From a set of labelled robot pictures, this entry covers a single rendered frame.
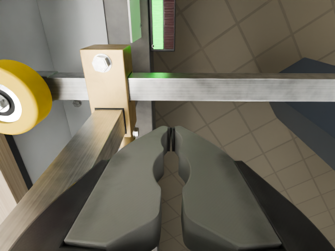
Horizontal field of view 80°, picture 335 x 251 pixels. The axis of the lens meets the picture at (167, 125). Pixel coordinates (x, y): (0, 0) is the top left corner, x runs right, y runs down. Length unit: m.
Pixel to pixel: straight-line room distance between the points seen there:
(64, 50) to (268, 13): 0.95
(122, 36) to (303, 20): 1.01
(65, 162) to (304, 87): 0.28
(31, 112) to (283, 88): 0.30
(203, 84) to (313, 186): 1.66
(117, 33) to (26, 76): 0.20
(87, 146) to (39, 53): 0.36
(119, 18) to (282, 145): 1.30
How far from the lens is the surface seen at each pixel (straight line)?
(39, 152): 0.51
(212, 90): 0.27
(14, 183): 0.37
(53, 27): 0.55
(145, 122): 0.46
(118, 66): 0.25
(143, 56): 0.41
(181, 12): 1.11
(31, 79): 0.27
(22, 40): 0.49
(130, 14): 0.31
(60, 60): 0.55
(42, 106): 0.27
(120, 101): 0.26
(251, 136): 1.39
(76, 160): 0.18
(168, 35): 0.40
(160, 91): 0.26
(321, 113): 0.89
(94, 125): 0.23
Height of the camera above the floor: 1.10
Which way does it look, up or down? 62 degrees down
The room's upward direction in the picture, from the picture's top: 179 degrees counter-clockwise
